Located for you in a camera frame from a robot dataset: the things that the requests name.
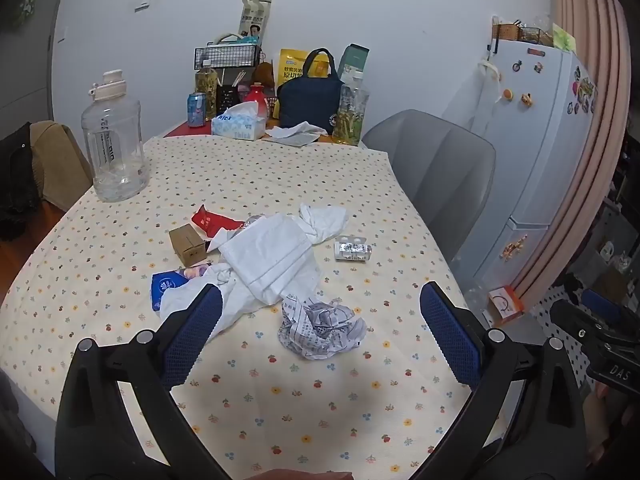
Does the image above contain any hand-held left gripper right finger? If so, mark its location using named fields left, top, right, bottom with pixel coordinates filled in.
left=419, top=281, right=587, bottom=480

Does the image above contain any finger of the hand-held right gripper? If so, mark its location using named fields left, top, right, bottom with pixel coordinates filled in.
left=550, top=299, right=640, bottom=358

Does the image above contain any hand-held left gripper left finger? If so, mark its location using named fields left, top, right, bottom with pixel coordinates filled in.
left=55, top=282, right=224, bottom=480

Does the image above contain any white plastic bag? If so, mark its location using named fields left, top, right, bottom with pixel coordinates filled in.
left=159, top=262, right=263, bottom=343

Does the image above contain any white napkin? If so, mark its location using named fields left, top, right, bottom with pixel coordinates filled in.
left=207, top=212, right=323, bottom=307

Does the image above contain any printed paper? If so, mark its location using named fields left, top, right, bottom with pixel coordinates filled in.
left=277, top=296, right=368, bottom=362

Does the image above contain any silver blister pack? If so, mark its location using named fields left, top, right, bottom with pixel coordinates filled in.
left=334, top=234, right=375, bottom=263

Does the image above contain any person's right hand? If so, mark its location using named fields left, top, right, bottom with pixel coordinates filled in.
left=586, top=384, right=640, bottom=467

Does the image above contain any white diamond pattern mat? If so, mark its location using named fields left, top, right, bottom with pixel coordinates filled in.
left=530, top=270, right=596, bottom=396

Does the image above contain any clear plastic bag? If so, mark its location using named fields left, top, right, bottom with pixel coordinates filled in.
left=462, top=284, right=495, bottom=330

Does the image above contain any blue packet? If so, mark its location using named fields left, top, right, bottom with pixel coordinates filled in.
left=150, top=262, right=211, bottom=313

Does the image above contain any orange white box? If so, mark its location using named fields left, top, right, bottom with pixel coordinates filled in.
left=487, top=286, right=525, bottom=326

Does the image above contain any small cardboard box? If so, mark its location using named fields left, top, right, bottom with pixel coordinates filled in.
left=169, top=223, right=208, bottom=267

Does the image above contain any yellow fridge magnet cluster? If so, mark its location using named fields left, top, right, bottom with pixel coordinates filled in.
left=501, top=236, right=529, bottom=262

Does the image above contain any red wrapper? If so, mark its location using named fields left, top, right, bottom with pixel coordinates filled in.
left=191, top=205, right=246, bottom=238

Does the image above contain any cluttered storage shelf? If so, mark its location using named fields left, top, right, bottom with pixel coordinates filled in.
left=565, top=125, right=640, bottom=311

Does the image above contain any floral tablecloth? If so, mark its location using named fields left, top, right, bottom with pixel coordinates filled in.
left=0, top=132, right=488, bottom=480

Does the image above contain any white fridge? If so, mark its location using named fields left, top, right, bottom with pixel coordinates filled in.
left=470, top=40, right=598, bottom=296

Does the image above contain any grey chair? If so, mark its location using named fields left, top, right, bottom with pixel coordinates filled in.
left=361, top=109, right=497, bottom=266

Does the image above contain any large clear water bottle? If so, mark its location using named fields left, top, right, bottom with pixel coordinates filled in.
left=81, top=70, right=150, bottom=203

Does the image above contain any red table runner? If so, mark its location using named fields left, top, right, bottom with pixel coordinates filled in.
left=160, top=119, right=216, bottom=139

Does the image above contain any blue white tissue box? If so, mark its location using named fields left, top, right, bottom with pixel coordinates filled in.
left=211, top=101, right=267, bottom=142

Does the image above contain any blue drink can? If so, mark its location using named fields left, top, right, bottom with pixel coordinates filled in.
left=187, top=92, right=208, bottom=128

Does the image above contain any brown coat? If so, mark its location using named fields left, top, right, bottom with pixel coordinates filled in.
left=30, top=121, right=93, bottom=213

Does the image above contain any white rag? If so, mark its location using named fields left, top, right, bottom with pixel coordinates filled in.
left=265, top=121, right=328, bottom=148

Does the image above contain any colourful fridge magnet cluster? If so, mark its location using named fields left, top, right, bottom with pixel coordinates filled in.
left=566, top=66, right=599, bottom=117

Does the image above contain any white hanging bag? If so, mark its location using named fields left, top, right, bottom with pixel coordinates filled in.
left=470, top=57, right=501, bottom=136

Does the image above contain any black mesh pen holder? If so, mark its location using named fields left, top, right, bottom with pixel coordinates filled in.
left=216, top=84, right=240, bottom=111

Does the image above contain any black garment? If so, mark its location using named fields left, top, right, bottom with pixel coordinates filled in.
left=0, top=122, right=41, bottom=241

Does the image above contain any plastic bottle with green label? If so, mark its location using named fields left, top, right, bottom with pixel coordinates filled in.
left=332, top=70, right=370, bottom=147

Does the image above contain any red bottle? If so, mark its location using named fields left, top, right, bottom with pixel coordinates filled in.
left=243, top=82, right=268, bottom=116

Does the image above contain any glass jar with yellow contents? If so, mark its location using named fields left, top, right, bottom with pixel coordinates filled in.
left=195, top=60, right=218, bottom=116

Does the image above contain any navy lunch bag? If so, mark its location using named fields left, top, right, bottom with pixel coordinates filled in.
left=276, top=48, right=346, bottom=129

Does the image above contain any brown bag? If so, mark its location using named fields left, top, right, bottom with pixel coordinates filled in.
left=250, top=60, right=277, bottom=92

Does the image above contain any yellow snack bag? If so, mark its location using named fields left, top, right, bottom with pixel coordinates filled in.
left=279, top=49, right=335, bottom=86

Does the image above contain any pink curtain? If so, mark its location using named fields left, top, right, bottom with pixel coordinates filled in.
left=510, top=0, right=632, bottom=301

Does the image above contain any green box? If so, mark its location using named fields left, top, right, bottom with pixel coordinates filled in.
left=337, top=44, right=371, bottom=81

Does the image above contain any white printed paper bag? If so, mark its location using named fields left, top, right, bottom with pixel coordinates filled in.
left=239, top=0, right=276, bottom=46

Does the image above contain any black wire basket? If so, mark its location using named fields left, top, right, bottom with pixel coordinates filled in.
left=194, top=42, right=264, bottom=68

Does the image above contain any small wire basket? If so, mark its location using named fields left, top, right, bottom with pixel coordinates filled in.
left=517, top=25, right=555, bottom=46

